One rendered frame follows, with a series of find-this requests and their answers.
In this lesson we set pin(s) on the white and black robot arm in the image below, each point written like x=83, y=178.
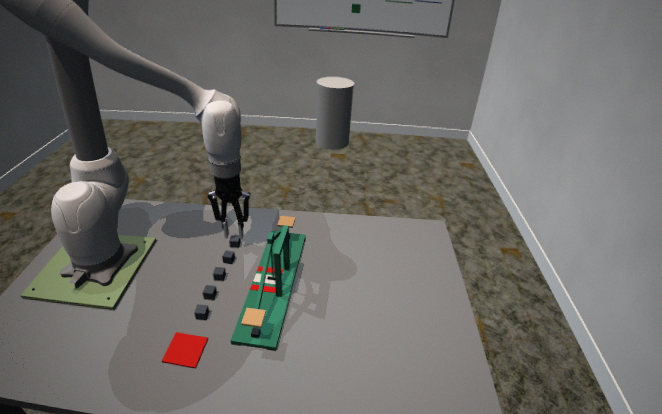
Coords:
x=86, y=218

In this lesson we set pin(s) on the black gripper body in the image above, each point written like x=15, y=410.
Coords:
x=228, y=186

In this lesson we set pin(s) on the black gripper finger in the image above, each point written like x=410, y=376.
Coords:
x=222, y=217
x=241, y=218

